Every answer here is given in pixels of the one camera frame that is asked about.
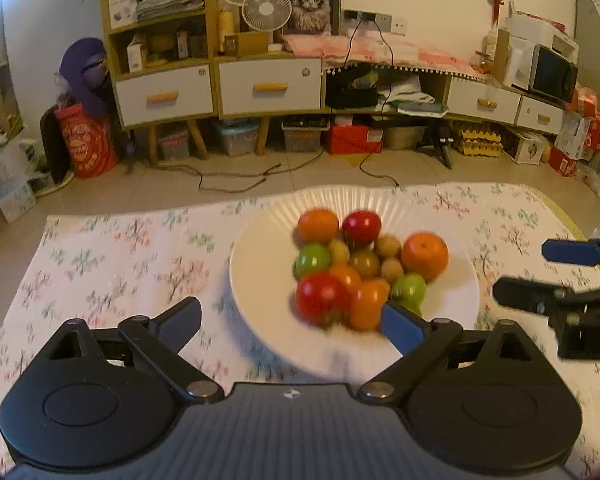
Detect large green oval tomato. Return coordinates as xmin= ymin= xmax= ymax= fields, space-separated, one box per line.
xmin=390 ymin=273 xmax=427 ymax=315

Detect orange tomato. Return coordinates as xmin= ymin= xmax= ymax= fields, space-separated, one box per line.
xmin=329 ymin=266 xmax=363 ymax=295
xmin=349 ymin=278 xmax=390 ymax=332

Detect yellow-brown longan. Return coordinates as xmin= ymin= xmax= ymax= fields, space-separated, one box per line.
xmin=380 ymin=257 xmax=405 ymax=284

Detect large orange mandarin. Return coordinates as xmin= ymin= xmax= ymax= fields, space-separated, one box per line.
xmin=401 ymin=232 xmax=449 ymax=282

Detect brownish yellow tomato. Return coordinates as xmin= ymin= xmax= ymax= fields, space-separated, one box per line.
xmin=348 ymin=249 xmax=380 ymax=280

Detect brown longan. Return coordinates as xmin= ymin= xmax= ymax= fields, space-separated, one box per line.
xmin=374 ymin=234 xmax=402 ymax=259
xmin=327 ymin=238 xmax=351 ymax=266

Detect red tomato with stem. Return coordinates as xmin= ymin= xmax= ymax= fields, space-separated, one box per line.
xmin=296 ymin=271 xmax=351 ymax=328

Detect light green tomato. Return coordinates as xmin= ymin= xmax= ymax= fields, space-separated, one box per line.
xmin=294 ymin=243 xmax=330 ymax=280

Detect small orange mandarin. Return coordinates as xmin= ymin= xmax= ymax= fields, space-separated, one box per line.
xmin=297 ymin=208 xmax=340 ymax=244

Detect floral tablecloth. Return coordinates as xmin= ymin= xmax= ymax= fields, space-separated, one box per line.
xmin=0 ymin=183 xmax=600 ymax=478

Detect white ribbed plate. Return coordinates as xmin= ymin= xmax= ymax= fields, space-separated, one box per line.
xmin=230 ymin=186 xmax=480 ymax=382

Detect microwave oven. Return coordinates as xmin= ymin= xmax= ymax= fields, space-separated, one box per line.
xmin=503 ymin=37 xmax=579 ymax=103

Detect orange red drum bucket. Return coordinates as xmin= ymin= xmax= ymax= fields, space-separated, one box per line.
xmin=54 ymin=104 xmax=118 ymax=179

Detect red box under bench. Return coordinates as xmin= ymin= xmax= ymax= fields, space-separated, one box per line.
xmin=326 ymin=125 xmax=384 ymax=155

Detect low wooden tv bench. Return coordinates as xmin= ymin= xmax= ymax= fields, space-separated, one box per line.
xmin=324 ymin=63 xmax=564 ymax=136

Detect purple plush toy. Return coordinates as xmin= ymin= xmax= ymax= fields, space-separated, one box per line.
xmin=59 ymin=37 xmax=108 ymax=115

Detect pink cloth on bench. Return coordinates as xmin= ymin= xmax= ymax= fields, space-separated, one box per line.
xmin=282 ymin=32 xmax=483 ymax=80

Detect wooden cabinet white drawers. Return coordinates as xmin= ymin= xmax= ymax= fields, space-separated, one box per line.
xmin=100 ymin=0 xmax=324 ymax=165

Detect white desk fan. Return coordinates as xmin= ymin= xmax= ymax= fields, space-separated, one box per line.
xmin=242 ymin=0 xmax=292 ymax=32

